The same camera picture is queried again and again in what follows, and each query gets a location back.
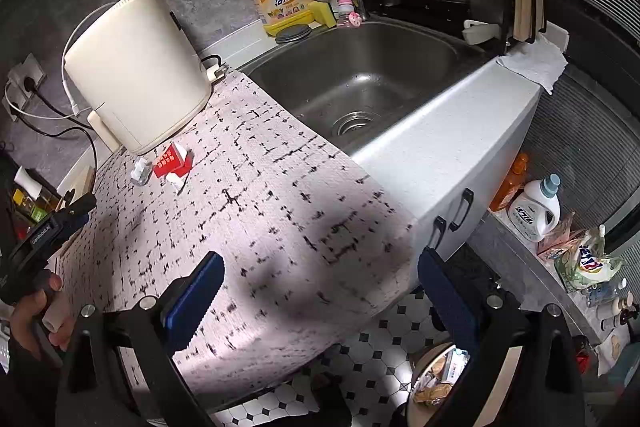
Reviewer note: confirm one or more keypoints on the grey wall socket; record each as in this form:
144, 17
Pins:
25, 74

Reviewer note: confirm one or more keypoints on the grey shelf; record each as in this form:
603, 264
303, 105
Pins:
525, 277

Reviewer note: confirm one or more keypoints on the yellow sponge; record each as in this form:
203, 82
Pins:
322, 14

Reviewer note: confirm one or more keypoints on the person's leg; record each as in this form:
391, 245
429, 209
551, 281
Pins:
330, 399

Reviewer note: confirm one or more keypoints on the white laundry detergent bottle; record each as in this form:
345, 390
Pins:
535, 212

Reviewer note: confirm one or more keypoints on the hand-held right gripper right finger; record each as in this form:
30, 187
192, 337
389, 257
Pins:
447, 302

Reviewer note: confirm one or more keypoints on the orange bottle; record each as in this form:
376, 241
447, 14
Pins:
511, 182

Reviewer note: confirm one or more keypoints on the red white carton box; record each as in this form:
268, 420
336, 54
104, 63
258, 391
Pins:
172, 161

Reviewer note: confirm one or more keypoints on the colourful refill pouch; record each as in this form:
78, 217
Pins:
590, 262

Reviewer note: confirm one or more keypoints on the white paper towel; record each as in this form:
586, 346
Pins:
535, 62

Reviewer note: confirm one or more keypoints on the cream round kitchen appliance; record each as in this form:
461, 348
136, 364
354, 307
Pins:
135, 72

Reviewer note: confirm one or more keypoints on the stainless steel sink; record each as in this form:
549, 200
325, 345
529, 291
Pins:
360, 77

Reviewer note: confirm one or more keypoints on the white cap oil bottle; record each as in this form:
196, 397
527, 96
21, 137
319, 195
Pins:
25, 179

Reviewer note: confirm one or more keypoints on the green label jar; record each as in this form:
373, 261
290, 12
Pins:
37, 211

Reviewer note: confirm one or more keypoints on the round dark sink plug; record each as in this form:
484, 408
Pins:
292, 34

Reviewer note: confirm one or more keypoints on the small pink bottle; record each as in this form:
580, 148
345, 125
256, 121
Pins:
346, 7

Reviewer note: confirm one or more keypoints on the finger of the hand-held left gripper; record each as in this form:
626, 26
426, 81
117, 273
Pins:
55, 224

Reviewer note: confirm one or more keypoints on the cream trash bin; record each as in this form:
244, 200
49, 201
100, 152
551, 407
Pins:
425, 357

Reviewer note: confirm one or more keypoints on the person's left hand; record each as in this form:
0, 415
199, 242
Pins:
30, 314

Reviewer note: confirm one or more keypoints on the white cabinet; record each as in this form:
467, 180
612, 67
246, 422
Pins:
440, 147

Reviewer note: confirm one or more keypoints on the white power adapter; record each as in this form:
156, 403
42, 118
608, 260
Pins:
215, 69

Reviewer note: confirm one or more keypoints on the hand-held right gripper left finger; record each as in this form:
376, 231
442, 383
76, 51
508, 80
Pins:
192, 302

